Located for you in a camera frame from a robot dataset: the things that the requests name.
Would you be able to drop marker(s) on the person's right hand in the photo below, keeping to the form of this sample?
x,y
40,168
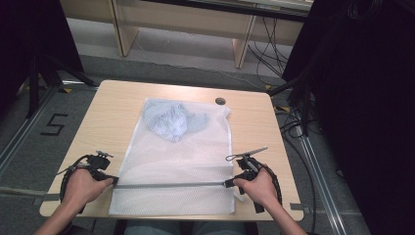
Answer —
x,y
261,189

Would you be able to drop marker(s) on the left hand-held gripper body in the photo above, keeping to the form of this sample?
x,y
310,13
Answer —
x,y
97,162

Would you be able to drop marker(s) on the person's left hand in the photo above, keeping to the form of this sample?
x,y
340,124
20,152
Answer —
x,y
81,191

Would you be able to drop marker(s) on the white mesh laundry bag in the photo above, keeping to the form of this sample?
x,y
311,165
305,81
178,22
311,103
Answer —
x,y
177,176

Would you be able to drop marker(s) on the metal floor rail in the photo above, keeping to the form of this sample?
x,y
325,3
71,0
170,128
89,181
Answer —
x,y
23,130
321,182

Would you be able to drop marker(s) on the light wooden table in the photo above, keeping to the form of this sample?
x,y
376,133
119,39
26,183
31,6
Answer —
x,y
111,114

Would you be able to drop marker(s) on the black metal stand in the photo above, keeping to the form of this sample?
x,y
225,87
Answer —
x,y
49,75
301,98

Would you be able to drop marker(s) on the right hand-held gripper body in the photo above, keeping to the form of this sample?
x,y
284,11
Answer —
x,y
249,169

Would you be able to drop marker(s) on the person's legs in jeans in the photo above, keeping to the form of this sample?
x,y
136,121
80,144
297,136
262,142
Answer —
x,y
182,228

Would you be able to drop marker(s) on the long wooden desk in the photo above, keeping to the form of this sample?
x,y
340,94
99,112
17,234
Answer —
x,y
182,19

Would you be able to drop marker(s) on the light patterned garment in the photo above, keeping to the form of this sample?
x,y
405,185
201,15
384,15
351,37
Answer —
x,y
171,122

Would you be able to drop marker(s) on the black curtain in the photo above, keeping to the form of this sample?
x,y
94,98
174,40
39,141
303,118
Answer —
x,y
29,39
365,98

